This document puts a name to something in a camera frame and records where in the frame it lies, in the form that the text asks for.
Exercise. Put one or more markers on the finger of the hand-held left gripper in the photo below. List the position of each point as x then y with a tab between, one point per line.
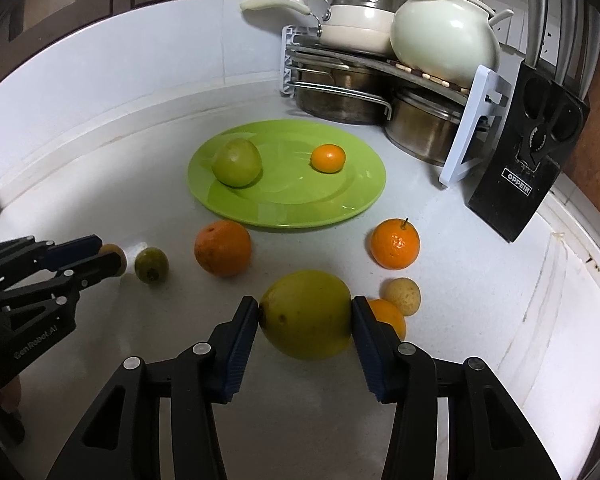
75	250
97	267

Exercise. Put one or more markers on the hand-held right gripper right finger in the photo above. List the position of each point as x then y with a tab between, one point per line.
367	350

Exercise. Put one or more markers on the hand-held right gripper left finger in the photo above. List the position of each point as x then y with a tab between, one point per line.
237	345

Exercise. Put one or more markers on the brown kiwi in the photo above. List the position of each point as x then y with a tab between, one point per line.
111	248

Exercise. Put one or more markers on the small dark green fruit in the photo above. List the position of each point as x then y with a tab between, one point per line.
151	265

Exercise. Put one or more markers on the small pale yellow fruit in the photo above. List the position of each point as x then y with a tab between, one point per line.
404	296

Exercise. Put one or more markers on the large yellow-green citrus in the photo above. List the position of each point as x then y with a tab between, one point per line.
305	314

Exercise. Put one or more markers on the large orange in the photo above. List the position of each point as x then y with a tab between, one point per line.
222	249

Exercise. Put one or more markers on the stemmed mandarin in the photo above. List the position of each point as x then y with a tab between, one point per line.
395	244

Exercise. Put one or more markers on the green plate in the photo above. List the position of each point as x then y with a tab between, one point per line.
290	195

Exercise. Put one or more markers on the person's left hand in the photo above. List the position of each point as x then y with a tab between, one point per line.
11	394

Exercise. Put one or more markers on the green apple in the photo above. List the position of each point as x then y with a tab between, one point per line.
236	162

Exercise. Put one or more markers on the small tangerine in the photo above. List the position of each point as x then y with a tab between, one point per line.
328	158

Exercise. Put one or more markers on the black knife block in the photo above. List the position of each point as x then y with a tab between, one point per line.
510	195

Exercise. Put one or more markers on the stainless steel pot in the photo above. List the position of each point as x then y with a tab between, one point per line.
340	100
420	130

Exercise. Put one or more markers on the white grey dish rack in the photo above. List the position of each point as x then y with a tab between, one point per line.
472	125

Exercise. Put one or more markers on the dark wooden cabinet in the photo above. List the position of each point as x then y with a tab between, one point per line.
80	0

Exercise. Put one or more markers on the wooden bead trivet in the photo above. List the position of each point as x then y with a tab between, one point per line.
430	77

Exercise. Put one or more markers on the black kitchen scissors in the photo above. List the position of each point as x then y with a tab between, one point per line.
550	120

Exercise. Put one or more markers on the cream ceramic casserole pot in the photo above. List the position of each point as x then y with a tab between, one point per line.
440	35

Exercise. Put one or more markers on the white wall socket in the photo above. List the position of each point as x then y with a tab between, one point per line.
547	42

